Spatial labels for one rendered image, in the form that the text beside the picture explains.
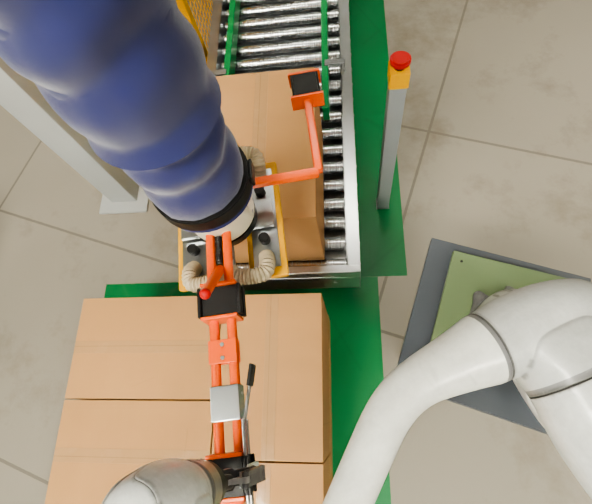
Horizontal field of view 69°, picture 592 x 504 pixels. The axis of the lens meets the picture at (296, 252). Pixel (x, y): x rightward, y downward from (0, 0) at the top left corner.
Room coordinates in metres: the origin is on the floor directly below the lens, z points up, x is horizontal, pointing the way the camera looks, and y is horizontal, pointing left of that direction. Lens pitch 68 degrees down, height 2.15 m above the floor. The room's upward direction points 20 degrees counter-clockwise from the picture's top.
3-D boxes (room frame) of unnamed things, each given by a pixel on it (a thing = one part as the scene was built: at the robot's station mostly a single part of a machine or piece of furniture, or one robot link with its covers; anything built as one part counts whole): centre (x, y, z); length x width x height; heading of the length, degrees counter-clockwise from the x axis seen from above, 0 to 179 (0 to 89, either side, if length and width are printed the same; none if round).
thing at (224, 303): (0.32, 0.20, 1.24); 0.10 x 0.08 x 0.06; 78
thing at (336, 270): (0.59, 0.12, 0.58); 0.70 x 0.03 x 0.06; 71
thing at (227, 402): (0.11, 0.24, 1.23); 0.07 x 0.07 x 0.04; 78
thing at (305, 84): (0.80, -0.18, 1.24); 0.09 x 0.08 x 0.05; 78
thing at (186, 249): (0.58, 0.24, 1.14); 0.34 x 0.10 x 0.05; 168
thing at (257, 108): (0.92, -0.01, 0.75); 0.60 x 0.40 x 0.40; 161
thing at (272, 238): (0.54, 0.05, 1.14); 0.34 x 0.10 x 0.05; 168
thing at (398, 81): (0.97, -0.54, 0.50); 0.07 x 0.07 x 1.00; 71
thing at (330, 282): (0.59, 0.12, 0.48); 0.70 x 0.03 x 0.15; 71
